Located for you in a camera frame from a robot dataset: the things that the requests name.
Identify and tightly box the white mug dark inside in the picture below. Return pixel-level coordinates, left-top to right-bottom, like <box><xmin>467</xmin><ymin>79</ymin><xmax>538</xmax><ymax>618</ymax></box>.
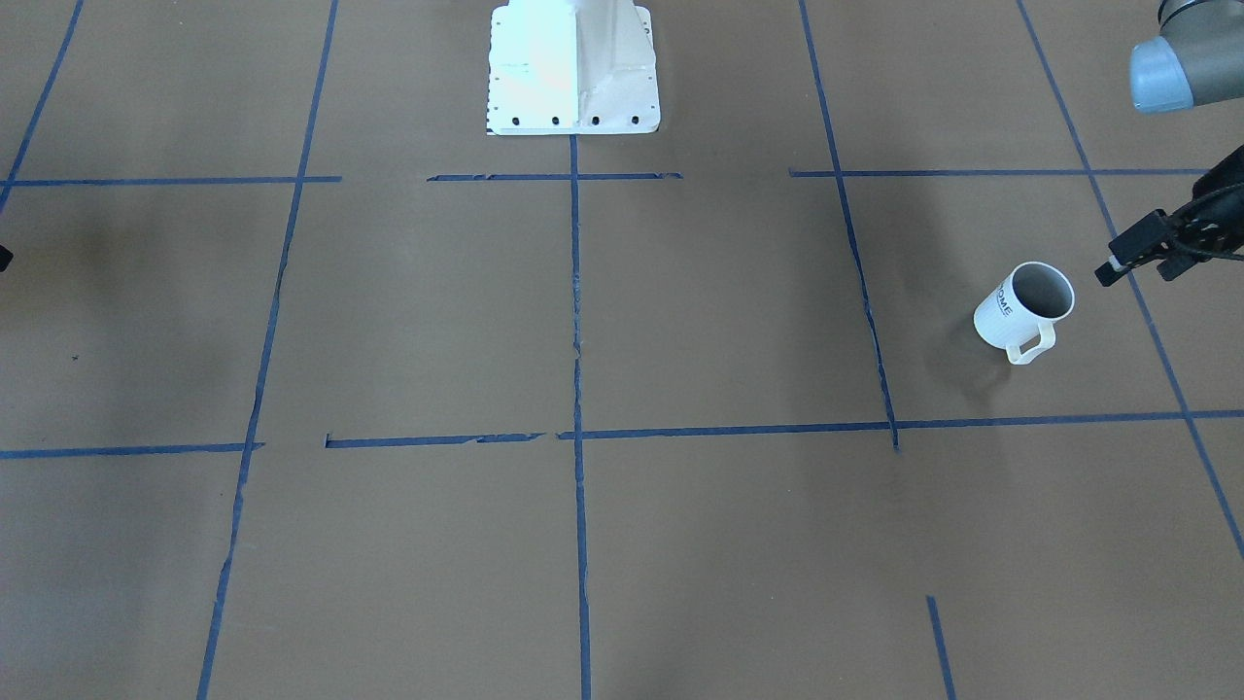
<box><xmin>972</xmin><ymin>262</ymin><xmax>1076</xmax><ymax>367</ymax></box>

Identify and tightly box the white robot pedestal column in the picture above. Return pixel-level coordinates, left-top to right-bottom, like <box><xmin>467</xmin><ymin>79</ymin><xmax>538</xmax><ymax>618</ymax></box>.
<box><xmin>486</xmin><ymin>1</ymin><xmax>662</xmax><ymax>136</ymax></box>

